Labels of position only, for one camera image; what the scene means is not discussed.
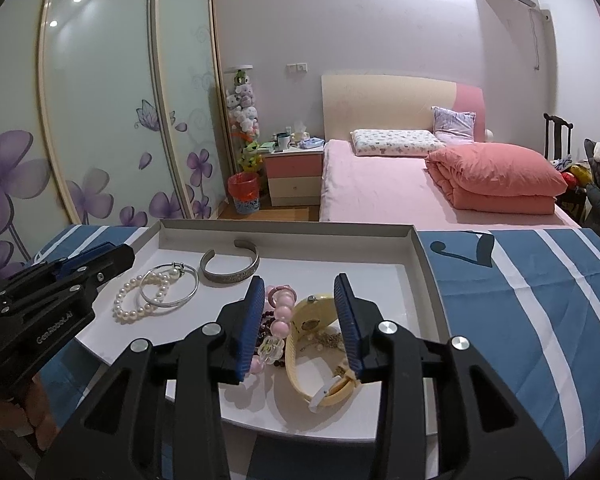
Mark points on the red lined wastebasket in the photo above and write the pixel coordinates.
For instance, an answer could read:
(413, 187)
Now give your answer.
(244, 187)

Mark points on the bed with pink sheet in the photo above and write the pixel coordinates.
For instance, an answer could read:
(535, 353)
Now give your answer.
(380, 185)

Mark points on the pile of colourful clothes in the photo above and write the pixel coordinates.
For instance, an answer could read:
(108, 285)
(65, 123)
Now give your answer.
(575, 177)

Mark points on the tissue box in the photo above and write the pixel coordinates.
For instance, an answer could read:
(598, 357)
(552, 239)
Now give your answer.
(300, 136)

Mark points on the thin silver bangle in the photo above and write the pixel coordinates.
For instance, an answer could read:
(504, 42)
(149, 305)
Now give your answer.
(175, 271)

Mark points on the white printed pillow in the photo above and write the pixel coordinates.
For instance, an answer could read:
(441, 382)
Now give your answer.
(395, 141)

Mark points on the pink cream nightstand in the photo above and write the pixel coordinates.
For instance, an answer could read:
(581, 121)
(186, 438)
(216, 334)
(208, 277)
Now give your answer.
(292, 180)

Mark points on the cream pink headboard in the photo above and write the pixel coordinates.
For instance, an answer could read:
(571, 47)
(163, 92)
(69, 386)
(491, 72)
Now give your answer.
(380, 100)

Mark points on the hanging plush toys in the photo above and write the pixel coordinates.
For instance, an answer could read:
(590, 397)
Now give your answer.
(242, 105)

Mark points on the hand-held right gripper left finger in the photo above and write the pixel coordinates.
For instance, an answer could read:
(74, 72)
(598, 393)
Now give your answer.
(247, 330)

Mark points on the white wall pipe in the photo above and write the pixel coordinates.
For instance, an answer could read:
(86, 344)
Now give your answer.
(535, 35)

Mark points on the cream wrist watch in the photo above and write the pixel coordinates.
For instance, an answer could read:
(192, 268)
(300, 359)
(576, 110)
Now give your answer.
(310, 322)

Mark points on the dark wooden chair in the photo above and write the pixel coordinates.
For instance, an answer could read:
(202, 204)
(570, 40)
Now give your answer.
(550, 140)

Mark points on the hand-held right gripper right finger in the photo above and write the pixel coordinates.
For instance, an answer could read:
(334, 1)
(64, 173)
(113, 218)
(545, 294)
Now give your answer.
(350, 330)

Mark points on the folded salmon duvet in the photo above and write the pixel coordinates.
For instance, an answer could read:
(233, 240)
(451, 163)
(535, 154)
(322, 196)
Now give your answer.
(490, 175)

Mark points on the lilac pillow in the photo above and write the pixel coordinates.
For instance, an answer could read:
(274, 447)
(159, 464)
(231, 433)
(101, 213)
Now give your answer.
(455, 122)

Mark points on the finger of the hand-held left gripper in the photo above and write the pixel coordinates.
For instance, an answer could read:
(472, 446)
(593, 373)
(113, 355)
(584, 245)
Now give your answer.
(87, 258)
(115, 265)

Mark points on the grey cardboard tray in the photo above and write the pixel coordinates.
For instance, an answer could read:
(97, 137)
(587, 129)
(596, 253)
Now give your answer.
(380, 285)

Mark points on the dark mug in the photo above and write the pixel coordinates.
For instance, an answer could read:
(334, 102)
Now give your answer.
(282, 141)

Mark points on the flower print sliding wardrobe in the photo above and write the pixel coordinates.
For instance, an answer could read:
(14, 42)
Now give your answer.
(95, 110)

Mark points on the white wall socket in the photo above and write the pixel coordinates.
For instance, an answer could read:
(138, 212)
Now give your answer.
(297, 66)

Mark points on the person's left hand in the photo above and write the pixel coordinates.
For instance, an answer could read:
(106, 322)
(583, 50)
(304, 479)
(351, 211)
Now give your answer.
(42, 410)

